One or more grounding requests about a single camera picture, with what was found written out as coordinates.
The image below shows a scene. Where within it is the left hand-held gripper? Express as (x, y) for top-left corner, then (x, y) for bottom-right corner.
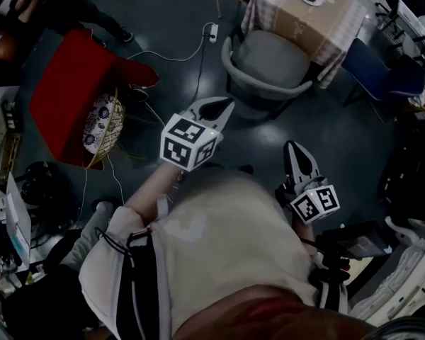
(160, 96), (236, 173)

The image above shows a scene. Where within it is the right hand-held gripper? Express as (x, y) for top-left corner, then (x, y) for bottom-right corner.
(282, 140), (341, 225)

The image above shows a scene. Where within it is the grey armchair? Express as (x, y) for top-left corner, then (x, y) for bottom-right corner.
(221, 30), (315, 120)

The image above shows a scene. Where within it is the blue chair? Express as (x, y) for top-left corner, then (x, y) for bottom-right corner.
(341, 37), (425, 124)

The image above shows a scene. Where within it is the person's right forearm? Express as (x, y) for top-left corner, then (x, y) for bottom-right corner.
(293, 217), (320, 259)

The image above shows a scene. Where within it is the person's left forearm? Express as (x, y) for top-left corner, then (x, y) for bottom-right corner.
(125, 161), (183, 227)

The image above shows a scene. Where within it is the table with checked tablecloth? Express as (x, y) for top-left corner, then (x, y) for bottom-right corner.
(240, 0), (368, 90)

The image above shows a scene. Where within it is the black flat device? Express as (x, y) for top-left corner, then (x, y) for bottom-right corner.
(317, 220), (395, 261)

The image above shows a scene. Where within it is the floral cushion in yellow basket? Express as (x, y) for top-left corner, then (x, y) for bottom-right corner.
(83, 86), (126, 171)

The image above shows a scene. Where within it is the person's torso in white shirt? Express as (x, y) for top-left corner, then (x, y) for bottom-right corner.
(78, 170), (349, 340)

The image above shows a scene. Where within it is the red armchair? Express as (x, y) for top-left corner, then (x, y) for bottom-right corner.
(30, 28), (160, 171)

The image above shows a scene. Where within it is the white ornate dressing table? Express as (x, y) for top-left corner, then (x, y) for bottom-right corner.
(350, 216), (425, 322)

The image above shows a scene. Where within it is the black cable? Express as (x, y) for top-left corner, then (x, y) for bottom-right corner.
(189, 42), (207, 104)

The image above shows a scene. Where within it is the white cable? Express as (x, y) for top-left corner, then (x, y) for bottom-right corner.
(126, 22), (214, 63)

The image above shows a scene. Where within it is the black mount with red button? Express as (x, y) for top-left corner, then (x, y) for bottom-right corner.
(319, 249), (352, 283)

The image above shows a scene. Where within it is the black shoulder strap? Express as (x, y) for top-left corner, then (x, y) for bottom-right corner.
(115, 232), (161, 340)
(310, 278), (343, 312)

